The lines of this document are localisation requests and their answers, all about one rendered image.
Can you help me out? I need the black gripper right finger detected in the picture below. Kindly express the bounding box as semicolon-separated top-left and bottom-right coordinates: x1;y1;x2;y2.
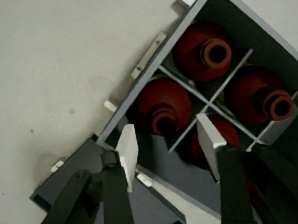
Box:
196;113;298;224

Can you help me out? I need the dark brown bottle with cream label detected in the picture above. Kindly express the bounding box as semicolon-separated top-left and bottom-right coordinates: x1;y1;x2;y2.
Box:
216;63;294;123

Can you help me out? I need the dark grey crate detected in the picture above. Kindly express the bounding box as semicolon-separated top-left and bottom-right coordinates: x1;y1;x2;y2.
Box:
96;0;298;221

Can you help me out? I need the grey square tray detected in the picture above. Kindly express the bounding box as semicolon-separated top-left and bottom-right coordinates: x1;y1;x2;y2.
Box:
29;133;187;224

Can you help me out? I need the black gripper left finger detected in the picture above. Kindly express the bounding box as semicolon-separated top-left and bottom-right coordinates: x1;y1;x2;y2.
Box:
41;124;138;224

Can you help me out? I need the dark red bottle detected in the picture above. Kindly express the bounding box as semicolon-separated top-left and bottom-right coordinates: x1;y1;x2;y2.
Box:
169;22;234;83
182;106;240;171
134;73;191;137
247;182;272;214

